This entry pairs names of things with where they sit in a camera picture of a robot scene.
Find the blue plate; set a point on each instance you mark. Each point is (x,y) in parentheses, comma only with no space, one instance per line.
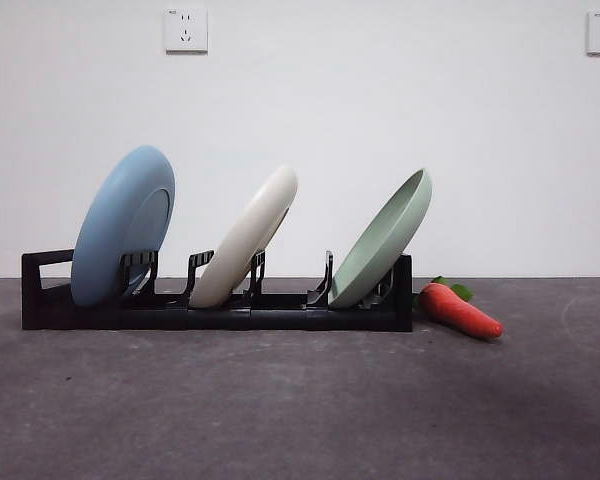
(110,225)

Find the green plate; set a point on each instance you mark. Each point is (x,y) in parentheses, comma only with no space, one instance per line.
(375,250)

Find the black plate rack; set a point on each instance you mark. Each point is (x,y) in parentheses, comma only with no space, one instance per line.
(230,320)

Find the orange carrot with green leaves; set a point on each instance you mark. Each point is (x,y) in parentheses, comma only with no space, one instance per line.
(460,312)

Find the cream white plate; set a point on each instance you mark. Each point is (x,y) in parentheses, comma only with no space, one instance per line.
(240,240)

